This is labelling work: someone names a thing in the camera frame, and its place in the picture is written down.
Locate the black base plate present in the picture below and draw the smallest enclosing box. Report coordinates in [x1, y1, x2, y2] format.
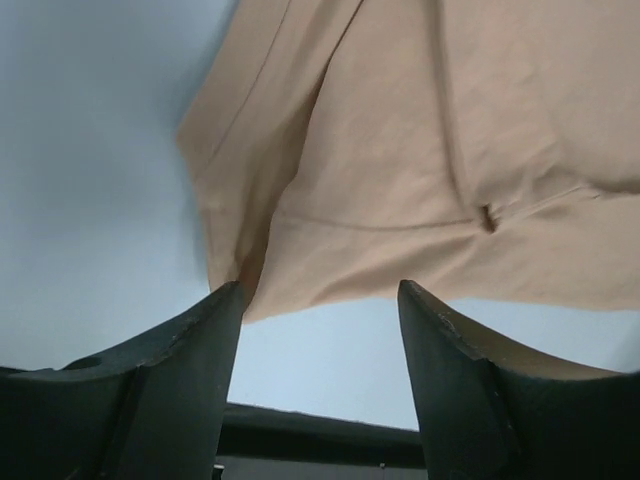
[212, 403, 428, 480]

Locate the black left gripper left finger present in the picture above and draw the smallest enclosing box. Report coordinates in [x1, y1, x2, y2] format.
[1, 282, 244, 479]

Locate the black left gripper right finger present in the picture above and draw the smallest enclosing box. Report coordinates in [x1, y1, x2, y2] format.
[397, 280, 639, 479]

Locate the beige t shirt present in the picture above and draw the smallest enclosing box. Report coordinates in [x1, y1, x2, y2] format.
[177, 0, 639, 321]

